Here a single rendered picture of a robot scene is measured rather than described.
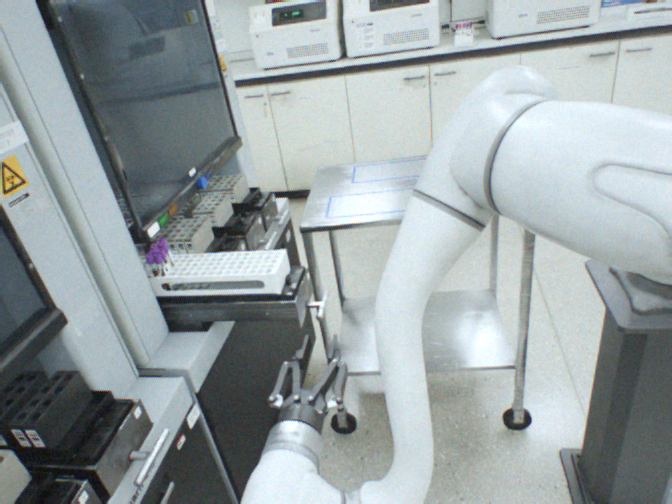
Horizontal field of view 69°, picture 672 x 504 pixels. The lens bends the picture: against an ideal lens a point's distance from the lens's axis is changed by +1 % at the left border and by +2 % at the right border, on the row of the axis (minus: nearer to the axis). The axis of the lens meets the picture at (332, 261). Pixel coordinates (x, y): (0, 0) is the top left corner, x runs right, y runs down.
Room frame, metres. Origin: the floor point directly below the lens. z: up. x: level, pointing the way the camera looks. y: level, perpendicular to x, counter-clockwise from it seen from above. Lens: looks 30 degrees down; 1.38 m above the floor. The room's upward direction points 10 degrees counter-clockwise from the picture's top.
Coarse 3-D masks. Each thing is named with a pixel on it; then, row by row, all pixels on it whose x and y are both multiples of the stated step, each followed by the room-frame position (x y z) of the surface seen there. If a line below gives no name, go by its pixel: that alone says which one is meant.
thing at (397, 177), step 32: (384, 160) 1.54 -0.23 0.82; (416, 160) 1.49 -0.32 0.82; (320, 192) 1.36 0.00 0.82; (352, 192) 1.32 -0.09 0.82; (384, 192) 1.28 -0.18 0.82; (320, 224) 1.14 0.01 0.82; (352, 224) 1.12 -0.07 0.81; (384, 224) 1.11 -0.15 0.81; (320, 288) 1.15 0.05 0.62; (352, 320) 1.42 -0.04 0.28; (448, 320) 1.33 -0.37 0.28; (480, 320) 1.30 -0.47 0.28; (352, 352) 1.25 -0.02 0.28; (448, 352) 1.17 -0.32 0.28; (480, 352) 1.15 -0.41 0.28; (512, 352) 1.12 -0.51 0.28; (352, 416) 1.16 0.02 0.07; (512, 416) 1.06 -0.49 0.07
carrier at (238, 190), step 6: (234, 180) 1.42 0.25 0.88; (240, 180) 1.42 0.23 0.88; (246, 180) 1.46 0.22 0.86; (234, 186) 1.37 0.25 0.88; (240, 186) 1.41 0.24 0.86; (246, 186) 1.45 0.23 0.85; (228, 192) 1.36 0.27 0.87; (234, 192) 1.36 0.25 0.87; (240, 192) 1.40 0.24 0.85; (246, 192) 1.44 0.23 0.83; (234, 198) 1.36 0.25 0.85; (240, 198) 1.39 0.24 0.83
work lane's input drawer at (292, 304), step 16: (304, 272) 0.94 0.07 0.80; (288, 288) 0.87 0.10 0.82; (304, 288) 0.90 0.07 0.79; (160, 304) 0.91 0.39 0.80; (176, 304) 0.90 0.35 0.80; (192, 304) 0.89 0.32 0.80; (208, 304) 0.88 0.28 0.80; (224, 304) 0.87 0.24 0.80; (240, 304) 0.86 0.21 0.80; (256, 304) 0.85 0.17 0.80; (272, 304) 0.84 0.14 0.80; (288, 304) 0.84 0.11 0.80; (304, 304) 0.88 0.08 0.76; (320, 304) 0.88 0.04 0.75; (176, 320) 0.90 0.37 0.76; (192, 320) 0.89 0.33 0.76; (208, 320) 0.88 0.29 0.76; (224, 320) 0.87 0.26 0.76; (240, 320) 0.86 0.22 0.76; (256, 320) 0.86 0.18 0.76; (272, 320) 0.85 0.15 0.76; (320, 320) 0.84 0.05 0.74
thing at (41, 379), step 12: (36, 372) 0.65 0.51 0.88; (24, 384) 0.62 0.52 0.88; (36, 384) 0.63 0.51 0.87; (12, 396) 0.60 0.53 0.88; (24, 396) 0.60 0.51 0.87; (0, 408) 0.57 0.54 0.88; (12, 408) 0.57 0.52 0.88; (0, 420) 0.55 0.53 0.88; (0, 432) 0.54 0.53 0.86; (12, 432) 0.55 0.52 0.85; (0, 444) 0.54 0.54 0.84; (12, 444) 0.54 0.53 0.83
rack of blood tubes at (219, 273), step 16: (176, 256) 1.01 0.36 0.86; (192, 256) 1.00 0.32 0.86; (208, 256) 0.99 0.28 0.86; (224, 256) 0.98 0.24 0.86; (240, 256) 0.96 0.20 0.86; (256, 256) 0.95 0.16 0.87; (272, 256) 0.93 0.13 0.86; (176, 272) 0.93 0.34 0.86; (192, 272) 0.92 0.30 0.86; (208, 272) 0.91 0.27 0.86; (224, 272) 0.90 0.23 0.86; (240, 272) 0.89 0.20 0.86; (256, 272) 0.88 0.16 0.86; (272, 272) 0.87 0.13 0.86; (288, 272) 0.93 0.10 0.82; (160, 288) 0.92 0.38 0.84; (176, 288) 0.94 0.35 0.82; (192, 288) 0.94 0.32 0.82; (208, 288) 0.93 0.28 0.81; (224, 288) 0.93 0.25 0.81; (240, 288) 0.92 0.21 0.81; (256, 288) 0.87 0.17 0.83; (272, 288) 0.86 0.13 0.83
